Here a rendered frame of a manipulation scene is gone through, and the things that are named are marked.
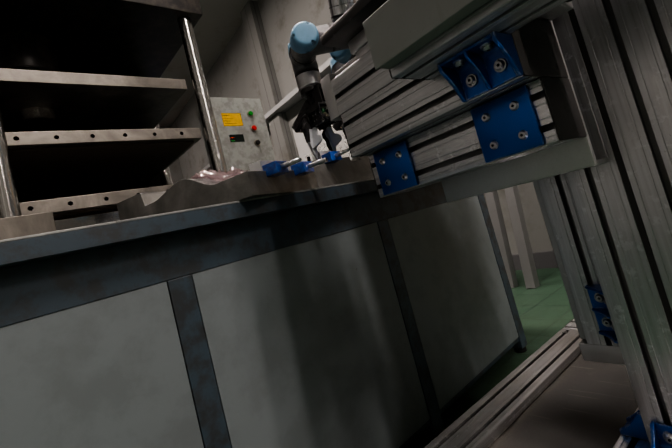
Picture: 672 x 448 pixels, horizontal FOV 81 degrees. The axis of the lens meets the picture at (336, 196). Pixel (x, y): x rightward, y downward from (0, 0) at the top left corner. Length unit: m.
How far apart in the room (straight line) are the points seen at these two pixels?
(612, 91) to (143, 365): 0.91
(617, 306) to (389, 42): 0.55
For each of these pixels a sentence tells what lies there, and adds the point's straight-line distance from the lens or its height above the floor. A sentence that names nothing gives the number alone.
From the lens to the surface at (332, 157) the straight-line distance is 1.13.
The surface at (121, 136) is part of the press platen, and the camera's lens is 1.81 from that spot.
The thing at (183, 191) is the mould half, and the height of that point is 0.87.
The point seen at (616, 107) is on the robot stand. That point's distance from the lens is 0.73.
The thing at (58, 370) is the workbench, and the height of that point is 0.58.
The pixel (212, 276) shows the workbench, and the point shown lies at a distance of 0.89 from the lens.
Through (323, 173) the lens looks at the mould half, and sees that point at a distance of 1.13.
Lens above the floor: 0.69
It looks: 4 degrees up
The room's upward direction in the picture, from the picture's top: 15 degrees counter-clockwise
